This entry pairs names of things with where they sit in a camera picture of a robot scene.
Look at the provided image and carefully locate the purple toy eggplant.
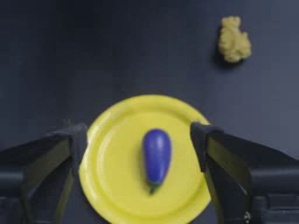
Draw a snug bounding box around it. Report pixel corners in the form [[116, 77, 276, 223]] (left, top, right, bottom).
[[141, 128, 173, 196]]

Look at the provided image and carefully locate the yellow oval plate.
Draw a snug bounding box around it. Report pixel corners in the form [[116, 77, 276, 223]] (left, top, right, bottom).
[[78, 94, 213, 224]]

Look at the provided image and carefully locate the fried chicken toy piece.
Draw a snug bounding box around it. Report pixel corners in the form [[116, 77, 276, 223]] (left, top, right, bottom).
[[217, 15, 253, 64]]

